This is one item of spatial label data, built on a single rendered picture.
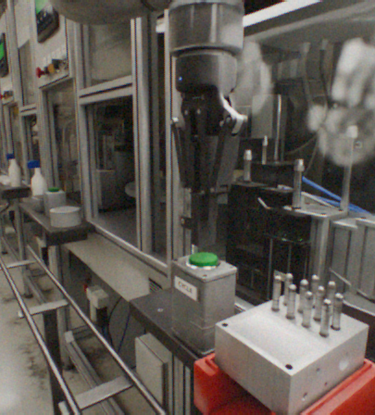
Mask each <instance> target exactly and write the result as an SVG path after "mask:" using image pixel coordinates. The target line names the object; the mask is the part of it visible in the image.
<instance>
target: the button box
mask: <svg viewBox="0 0 375 415"><path fill-rule="evenodd" d="M171 265H172V328H171V331H172V332H173V333H174V334H175V335H176V336H177V337H180V339H181V340H182V341H184V342H185V343H186V344H187V345H188V346H190V347H191V348H192V349H193V350H194V351H195V352H196V353H197V354H198V355H199V356H200V357H202V358H204V357H207V356H209V355H211V354H213V353H215V337H216V323H219V322H221V321H225V320H227V319H229V318H231V317H233V316H234V310H235V285H236V272H237V269H236V268H235V267H233V266H231V265H229V264H227V263H225V262H223V261H220V260H218V264H216V265H214V266H211V267H196V266H194V265H192V264H190V263H189V256H186V257H183V258H176V259H173V260H172V261H171Z"/></svg>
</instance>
